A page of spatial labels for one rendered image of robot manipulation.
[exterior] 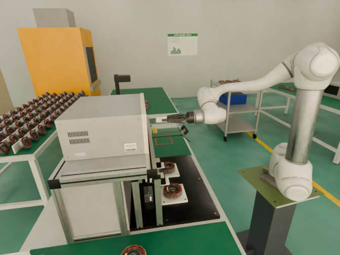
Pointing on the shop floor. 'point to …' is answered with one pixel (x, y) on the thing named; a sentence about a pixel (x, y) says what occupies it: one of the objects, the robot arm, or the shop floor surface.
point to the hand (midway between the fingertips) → (161, 119)
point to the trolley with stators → (232, 98)
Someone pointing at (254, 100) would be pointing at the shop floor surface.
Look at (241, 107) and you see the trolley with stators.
